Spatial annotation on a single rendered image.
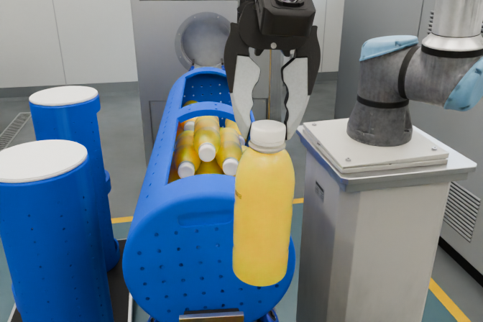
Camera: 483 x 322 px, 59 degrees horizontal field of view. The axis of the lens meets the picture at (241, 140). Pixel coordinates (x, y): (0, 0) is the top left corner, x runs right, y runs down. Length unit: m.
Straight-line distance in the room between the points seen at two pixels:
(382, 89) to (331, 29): 5.21
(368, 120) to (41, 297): 1.05
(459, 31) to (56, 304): 1.27
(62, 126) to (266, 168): 1.51
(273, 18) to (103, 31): 5.36
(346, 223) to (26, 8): 5.21
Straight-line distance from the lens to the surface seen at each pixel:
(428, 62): 0.92
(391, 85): 0.96
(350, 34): 3.60
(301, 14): 0.37
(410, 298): 1.21
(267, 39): 0.44
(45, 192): 1.26
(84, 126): 1.91
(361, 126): 1.01
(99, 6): 5.67
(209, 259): 0.71
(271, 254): 0.50
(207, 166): 1.06
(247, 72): 0.45
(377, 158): 0.95
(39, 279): 1.41
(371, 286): 1.12
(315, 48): 0.45
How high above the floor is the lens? 1.55
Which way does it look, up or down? 22 degrees down
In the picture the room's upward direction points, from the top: straight up
